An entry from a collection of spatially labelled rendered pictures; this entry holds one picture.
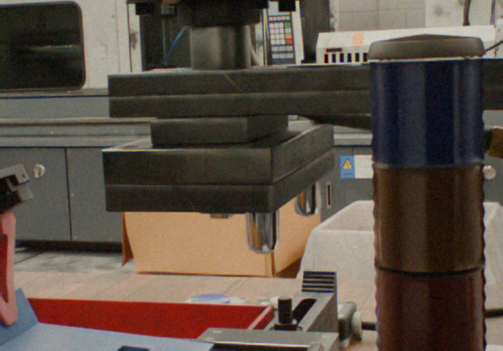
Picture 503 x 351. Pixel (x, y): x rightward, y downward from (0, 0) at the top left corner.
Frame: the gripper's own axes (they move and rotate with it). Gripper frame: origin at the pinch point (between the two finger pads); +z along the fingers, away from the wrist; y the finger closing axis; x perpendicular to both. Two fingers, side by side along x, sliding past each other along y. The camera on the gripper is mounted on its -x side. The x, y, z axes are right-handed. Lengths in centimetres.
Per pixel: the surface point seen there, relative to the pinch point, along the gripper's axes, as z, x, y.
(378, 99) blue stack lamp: -1.9, -27.5, 35.2
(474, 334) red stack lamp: 6.6, -27.5, 34.5
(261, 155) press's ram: -1.9, -8.9, 25.0
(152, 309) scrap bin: 6.4, 23.8, -1.3
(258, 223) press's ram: 1.5, -6.9, 22.4
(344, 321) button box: 16.0, 31.1, 12.9
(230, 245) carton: 18, 214, -64
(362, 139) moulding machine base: 13, 445, -60
